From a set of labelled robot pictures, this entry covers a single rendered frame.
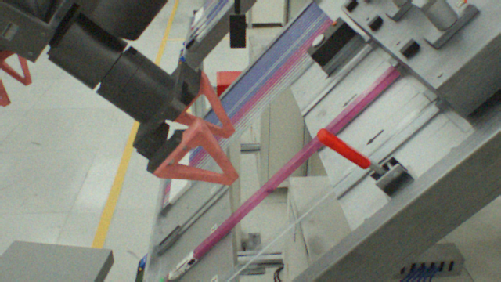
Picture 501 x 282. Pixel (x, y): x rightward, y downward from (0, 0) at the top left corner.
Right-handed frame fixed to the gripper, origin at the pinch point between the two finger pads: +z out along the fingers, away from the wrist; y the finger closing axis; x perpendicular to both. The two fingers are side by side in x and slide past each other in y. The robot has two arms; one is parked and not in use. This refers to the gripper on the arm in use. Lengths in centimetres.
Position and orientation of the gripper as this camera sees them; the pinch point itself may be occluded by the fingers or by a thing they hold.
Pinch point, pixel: (227, 151)
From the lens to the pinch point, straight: 47.9
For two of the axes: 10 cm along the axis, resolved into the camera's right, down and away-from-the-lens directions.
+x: -6.7, 6.7, 3.3
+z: 7.4, 5.6, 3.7
